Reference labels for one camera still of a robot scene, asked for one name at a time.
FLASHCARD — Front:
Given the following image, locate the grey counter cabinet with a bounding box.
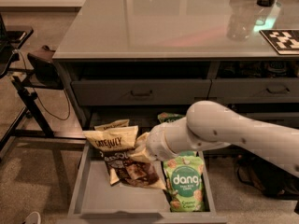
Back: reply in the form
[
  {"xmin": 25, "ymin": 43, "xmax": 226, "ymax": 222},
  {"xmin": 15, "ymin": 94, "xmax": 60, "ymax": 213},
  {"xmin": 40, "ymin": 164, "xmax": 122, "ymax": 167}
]
[{"xmin": 54, "ymin": 0, "xmax": 299, "ymax": 131}]

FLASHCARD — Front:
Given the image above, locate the brown sea salt chip bag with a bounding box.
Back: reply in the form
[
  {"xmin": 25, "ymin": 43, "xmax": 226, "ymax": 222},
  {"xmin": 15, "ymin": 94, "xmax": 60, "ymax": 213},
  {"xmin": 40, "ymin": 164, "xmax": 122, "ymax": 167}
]
[
  {"xmin": 83, "ymin": 126, "xmax": 165, "ymax": 189},
  {"xmin": 94, "ymin": 119, "xmax": 130, "ymax": 131}
]

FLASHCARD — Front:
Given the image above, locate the black white marker tag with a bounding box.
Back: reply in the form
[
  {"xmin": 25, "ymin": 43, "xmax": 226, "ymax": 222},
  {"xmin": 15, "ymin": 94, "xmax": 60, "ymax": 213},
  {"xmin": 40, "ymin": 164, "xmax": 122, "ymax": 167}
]
[{"xmin": 260, "ymin": 29, "xmax": 299, "ymax": 55}]

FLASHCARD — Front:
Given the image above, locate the grey top right drawer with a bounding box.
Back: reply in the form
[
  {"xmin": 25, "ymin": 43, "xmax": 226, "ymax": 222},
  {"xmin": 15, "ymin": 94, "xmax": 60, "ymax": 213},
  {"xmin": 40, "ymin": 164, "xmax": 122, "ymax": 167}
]
[{"xmin": 208, "ymin": 78, "xmax": 299, "ymax": 104}]

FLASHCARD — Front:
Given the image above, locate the white shoe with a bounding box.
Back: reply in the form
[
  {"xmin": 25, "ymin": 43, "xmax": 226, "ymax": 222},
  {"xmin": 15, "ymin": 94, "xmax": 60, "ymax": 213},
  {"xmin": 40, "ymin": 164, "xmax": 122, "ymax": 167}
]
[{"xmin": 22, "ymin": 211, "xmax": 41, "ymax": 224}]

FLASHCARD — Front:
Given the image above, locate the rear green dang chip bag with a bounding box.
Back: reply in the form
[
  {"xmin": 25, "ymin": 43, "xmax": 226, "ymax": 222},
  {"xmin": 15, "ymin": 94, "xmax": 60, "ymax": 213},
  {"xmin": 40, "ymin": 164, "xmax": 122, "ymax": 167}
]
[{"xmin": 157, "ymin": 112, "xmax": 184, "ymax": 123}]

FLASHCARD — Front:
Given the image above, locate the front green dang chip bag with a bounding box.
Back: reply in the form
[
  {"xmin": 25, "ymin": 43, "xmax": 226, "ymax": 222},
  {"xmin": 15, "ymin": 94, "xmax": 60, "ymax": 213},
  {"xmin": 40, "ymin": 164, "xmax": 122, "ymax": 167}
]
[{"xmin": 163, "ymin": 155, "xmax": 205, "ymax": 212}]

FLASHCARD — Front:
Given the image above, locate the black bag on floor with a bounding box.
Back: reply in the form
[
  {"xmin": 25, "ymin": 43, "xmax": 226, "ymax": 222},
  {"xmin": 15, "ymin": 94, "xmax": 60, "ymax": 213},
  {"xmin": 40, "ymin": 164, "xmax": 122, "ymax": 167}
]
[{"xmin": 235, "ymin": 154, "xmax": 299, "ymax": 202}]

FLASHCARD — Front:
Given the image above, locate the green dang chip bag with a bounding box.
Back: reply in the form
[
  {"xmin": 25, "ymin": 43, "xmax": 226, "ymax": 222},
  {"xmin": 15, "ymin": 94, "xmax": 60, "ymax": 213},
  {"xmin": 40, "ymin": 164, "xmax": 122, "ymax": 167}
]
[
  {"xmin": 179, "ymin": 151, "xmax": 197, "ymax": 157},
  {"xmin": 157, "ymin": 112, "xmax": 184, "ymax": 123},
  {"xmin": 163, "ymin": 155, "xmax": 205, "ymax": 212}
]

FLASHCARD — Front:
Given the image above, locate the open grey middle drawer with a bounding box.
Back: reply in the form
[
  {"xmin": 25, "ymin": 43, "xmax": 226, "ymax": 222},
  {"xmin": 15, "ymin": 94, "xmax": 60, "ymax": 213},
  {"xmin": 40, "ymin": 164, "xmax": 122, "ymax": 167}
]
[{"xmin": 56, "ymin": 144, "xmax": 227, "ymax": 224}]

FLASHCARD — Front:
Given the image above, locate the grey top left drawer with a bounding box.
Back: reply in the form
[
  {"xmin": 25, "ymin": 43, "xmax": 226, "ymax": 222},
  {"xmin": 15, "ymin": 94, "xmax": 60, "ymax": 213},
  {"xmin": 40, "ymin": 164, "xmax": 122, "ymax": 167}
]
[{"xmin": 71, "ymin": 79, "xmax": 210, "ymax": 106}]

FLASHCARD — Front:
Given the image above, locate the black desk with stand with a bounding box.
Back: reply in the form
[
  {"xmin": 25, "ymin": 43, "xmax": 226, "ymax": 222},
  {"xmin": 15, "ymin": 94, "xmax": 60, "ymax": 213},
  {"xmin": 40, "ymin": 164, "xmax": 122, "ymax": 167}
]
[{"xmin": 0, "ymin": 15, "xmax": 84, "ymax": 149}]

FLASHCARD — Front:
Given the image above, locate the grey right middle drawer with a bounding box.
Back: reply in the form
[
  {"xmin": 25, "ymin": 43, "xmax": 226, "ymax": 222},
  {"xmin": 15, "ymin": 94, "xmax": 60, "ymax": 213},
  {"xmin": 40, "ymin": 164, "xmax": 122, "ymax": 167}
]
[{"xmin": 242, "ymin": 112, "xmax": 299, "ymax": 128}]

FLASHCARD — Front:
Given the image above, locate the black cable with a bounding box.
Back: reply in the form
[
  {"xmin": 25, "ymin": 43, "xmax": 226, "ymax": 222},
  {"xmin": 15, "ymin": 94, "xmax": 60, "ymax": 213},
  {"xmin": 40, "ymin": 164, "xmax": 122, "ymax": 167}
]
[{"xmin": 12, "ymin": 49, "xmax": 72, "ymax": 121}]

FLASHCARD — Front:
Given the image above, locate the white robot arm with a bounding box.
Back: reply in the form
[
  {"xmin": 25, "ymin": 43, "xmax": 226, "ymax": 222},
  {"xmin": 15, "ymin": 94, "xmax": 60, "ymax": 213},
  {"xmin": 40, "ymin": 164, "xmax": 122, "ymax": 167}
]
[{"xmin": 130, "ymin": 101, "xmax": 299, "ymax": 177}]

